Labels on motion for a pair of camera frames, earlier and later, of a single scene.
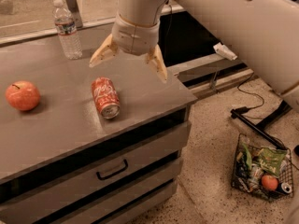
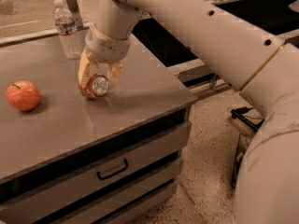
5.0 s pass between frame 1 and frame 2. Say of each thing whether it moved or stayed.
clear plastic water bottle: stayed
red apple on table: stayed
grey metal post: stayed
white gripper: moved
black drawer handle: stayed
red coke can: moved
